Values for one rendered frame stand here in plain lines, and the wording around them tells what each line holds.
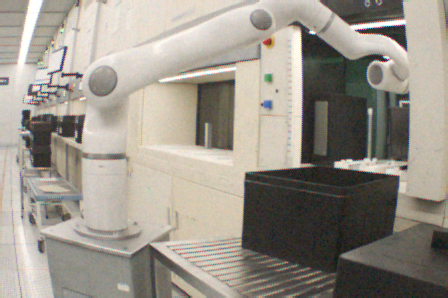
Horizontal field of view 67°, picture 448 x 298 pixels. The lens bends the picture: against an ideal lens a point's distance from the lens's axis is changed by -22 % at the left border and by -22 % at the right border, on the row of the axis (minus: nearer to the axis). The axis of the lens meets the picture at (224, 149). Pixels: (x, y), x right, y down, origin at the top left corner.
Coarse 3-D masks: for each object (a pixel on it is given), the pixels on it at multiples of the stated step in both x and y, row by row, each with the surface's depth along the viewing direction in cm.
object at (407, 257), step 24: (384, 240) 60; (408, 240) 59; (432, 240) 54; (360, 264) 51; (384, 264) 49; (408, 264) 47; (432, 264) 46; (336, 288) 54; (360, 288) 50; (384, 288) 46; (408, 288) 43; (432, 288) 40
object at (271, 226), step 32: (256, 192) 89; (288, 192) 82; (320, 192) 76; (352, 192) 73; (384, 192) 83; (256, 224) 89; (288, 224) 82; (320, 224) 75; (352, 224) 75; (384, 224) 85; (288, 256) 82; (320, 256) 75
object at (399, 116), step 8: (400, 104) 135; (392, 112) 128; (400, 112) 125; (408, 112) 122; (392, 120) 129; (400, 120) 125; (408, 120) 122; (392, 128) 129; (400, 128) 126; (408, 128) 122; (392, 136) 129; (400, 136) 126; (408, 136) 123; (392, 144) 130; (400, 144) 126; (408, 144) 123; (392, 152) 130; (400, 152) 126; (400, 168) 127
